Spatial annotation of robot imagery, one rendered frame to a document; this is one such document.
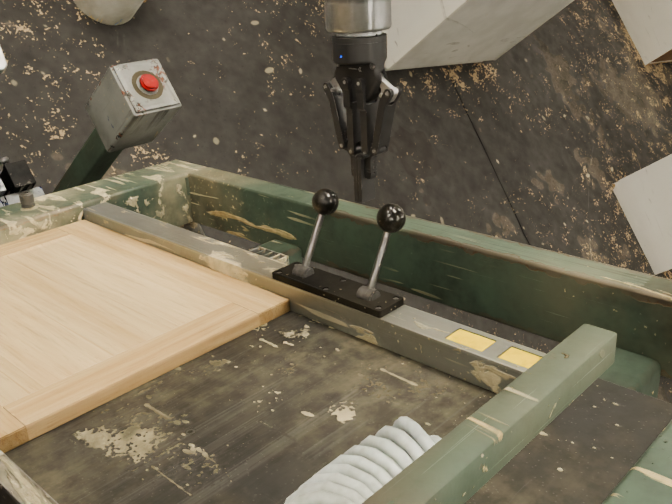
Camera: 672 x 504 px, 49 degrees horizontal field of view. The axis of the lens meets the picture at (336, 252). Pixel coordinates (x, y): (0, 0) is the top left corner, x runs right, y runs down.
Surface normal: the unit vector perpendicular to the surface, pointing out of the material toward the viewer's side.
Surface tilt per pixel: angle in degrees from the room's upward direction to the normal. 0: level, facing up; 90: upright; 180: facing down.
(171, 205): 35
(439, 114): 0
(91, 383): 54
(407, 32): 90
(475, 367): 90
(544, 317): 90
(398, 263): 90
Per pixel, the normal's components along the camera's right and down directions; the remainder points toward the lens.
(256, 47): 0.56, -0.35
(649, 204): -0.72, 0.22
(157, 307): -0.05, -0.92
